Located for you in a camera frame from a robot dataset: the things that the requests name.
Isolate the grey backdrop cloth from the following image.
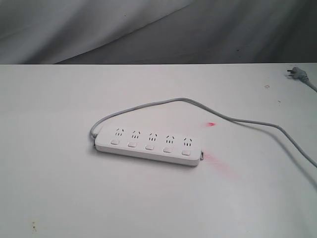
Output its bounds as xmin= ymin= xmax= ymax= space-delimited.
xmin=0 ymin=0 xmax=317 ymax=64

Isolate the white five-socket power strip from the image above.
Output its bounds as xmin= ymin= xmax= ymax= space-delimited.
xmin=95 ymin=126 xmax=204 ymax=167

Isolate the grey wall plug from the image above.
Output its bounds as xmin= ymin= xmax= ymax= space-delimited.
xmin=285 ymin=67 xmax=317 ymax=92

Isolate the grey power cord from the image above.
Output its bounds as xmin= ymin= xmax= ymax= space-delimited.
xmin=90 ymin=97 xmax=317 ymax=169

